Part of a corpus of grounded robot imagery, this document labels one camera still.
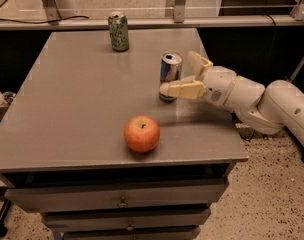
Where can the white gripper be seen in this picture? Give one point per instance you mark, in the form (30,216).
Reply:
(219,82)

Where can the red bull can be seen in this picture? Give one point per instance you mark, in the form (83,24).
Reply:
(171,66)

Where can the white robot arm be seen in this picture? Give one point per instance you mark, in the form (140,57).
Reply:
(266,109)

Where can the green soda can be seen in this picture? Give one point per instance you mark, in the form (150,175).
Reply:
(118,29)

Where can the red apple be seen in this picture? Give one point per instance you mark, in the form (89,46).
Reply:
(141,134)

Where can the grey drawer cabinet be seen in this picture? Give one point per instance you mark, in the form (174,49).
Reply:
(63,153)

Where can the metal frame rail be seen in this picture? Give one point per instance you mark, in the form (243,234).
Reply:
(93,14)

